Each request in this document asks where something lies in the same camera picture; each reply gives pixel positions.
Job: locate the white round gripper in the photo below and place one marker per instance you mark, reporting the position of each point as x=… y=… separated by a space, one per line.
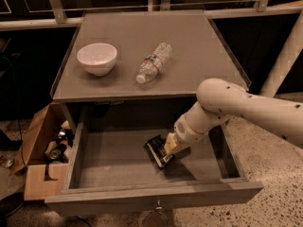
x=187 y=131

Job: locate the black chocolate bar wrapper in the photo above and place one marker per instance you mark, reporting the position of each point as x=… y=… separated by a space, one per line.
x=155 y=147

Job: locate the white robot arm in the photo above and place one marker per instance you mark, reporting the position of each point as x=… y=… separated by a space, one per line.
x=265 y=47

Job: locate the open grey top drawer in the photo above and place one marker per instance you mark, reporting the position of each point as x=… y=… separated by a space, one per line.
x=111 y=171

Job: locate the grey cabinet counter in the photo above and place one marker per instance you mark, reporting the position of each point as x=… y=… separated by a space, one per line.
x=198 y=52

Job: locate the clear plastic water bottle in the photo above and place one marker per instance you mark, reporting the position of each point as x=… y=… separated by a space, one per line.
x=151 y=66

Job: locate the white ceramic bowl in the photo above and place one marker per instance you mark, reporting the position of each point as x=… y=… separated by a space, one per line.
x=97 y=59

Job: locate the cans in cardboard box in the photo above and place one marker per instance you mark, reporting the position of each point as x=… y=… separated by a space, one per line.
x=59 y=149

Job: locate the cardboard box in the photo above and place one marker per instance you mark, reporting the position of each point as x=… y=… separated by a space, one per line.
x=41 y=180

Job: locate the metal railing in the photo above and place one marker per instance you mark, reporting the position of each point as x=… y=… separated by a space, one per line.
x=34 y=14

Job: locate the drawer pull handle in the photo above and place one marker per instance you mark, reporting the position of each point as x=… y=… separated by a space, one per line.
x=156 y=217

